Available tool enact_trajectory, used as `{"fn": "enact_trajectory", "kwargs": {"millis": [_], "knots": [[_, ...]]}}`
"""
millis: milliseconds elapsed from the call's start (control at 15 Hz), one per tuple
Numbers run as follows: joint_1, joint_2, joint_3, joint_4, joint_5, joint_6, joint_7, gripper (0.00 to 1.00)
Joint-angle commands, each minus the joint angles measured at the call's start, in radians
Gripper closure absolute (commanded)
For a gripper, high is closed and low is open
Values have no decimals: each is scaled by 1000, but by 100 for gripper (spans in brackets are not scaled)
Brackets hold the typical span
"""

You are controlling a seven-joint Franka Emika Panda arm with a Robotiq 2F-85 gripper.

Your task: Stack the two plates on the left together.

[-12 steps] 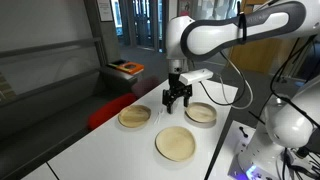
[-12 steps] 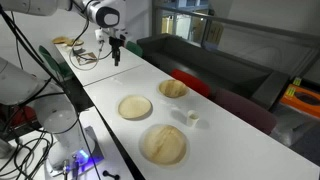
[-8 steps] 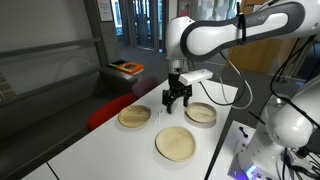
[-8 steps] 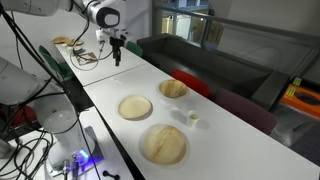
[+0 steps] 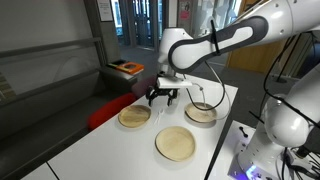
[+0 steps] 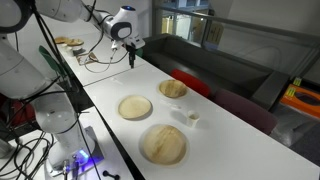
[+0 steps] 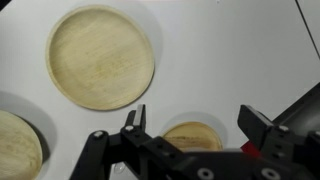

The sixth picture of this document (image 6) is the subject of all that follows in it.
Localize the orange bin lid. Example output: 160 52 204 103
279 83 320 120

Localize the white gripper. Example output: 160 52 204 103
125 33 146 69

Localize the small wooden plate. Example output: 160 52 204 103
53 35 69 45
66 38 85 48

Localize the small translucent plastic cup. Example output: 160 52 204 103
186 109 201 128

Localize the black cable bundle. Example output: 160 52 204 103
0 126 56 180

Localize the round wooden plate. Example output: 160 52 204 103
117 94 154 121
157 79 188 99
142 124 188 166

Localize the maroon upholstered chair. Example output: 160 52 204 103
212 87 279 136

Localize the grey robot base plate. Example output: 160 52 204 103
44 125 106 178

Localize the small black dumbbell-shaped object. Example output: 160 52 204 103
102 169 120 179

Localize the black cable wrapped round arm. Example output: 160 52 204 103
28 0 81 98

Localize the dark grey bench sofa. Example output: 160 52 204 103
141 32 291 111

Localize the yellow sign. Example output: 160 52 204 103
204 21 225 46

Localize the grey metal handrail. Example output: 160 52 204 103
154 3 320 46

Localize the green chair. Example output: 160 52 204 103
38 44 73 83

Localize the glass balustrade panel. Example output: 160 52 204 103
213 19 320 81

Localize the red upholstered chair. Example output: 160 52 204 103
169 68 212 99
0 94 37 129

